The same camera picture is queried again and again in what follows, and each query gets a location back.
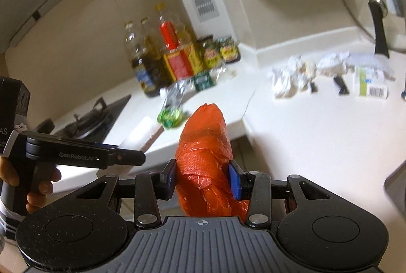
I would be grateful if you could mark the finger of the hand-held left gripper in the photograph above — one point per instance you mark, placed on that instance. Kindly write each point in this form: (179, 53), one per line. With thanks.
(127, 158)

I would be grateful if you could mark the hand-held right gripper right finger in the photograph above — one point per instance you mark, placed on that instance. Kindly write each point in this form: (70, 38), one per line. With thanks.
(236, 181)

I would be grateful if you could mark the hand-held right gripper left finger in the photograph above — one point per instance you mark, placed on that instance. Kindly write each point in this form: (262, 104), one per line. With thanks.
(171, 179)

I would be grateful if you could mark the long white paper box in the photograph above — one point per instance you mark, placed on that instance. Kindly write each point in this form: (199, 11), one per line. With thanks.
(142, 133)

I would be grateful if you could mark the orange plastic bag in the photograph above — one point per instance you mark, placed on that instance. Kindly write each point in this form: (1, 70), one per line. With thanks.
(206, 149)

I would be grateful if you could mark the crushed clear water bottle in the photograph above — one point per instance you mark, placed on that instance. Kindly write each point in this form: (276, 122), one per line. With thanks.
(190, 82)

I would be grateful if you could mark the green white carton box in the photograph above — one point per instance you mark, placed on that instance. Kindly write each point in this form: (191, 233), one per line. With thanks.
(371, 84)

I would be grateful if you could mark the person's left hand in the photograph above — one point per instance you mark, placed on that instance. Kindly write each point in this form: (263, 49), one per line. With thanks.
(46, 187)

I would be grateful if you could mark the black gas stove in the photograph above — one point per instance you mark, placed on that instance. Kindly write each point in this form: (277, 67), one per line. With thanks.
(92, 120)

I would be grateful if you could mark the green crumpled wrapper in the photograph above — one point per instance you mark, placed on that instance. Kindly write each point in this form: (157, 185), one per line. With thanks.
(171, 117)

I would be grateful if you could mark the blue label oil bottle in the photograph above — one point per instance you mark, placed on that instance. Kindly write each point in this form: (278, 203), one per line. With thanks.
(142, 73)

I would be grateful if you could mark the crumpled white tissue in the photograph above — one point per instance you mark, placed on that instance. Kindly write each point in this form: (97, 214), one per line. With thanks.
(284, 79)
(333, 65)

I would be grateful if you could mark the black lid sauce jar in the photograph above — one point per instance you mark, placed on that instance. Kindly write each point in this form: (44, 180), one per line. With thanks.
(211, 55)

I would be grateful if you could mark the checkered lid sauce jar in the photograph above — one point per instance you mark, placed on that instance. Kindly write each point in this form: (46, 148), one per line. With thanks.
(230, 52)

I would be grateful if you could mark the steel sink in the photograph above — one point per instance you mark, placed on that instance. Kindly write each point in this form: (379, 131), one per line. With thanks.
(396, 187)

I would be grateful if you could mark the glass pot lid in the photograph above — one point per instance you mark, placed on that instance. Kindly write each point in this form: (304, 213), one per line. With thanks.
(379, 28)

